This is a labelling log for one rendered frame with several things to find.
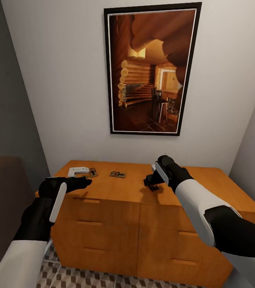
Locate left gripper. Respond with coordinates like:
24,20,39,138
68,177,92,191

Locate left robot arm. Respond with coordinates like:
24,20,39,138
0,167,92,288

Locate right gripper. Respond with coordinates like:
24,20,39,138
144,173,165,186

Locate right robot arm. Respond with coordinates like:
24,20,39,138
144,155,255,288

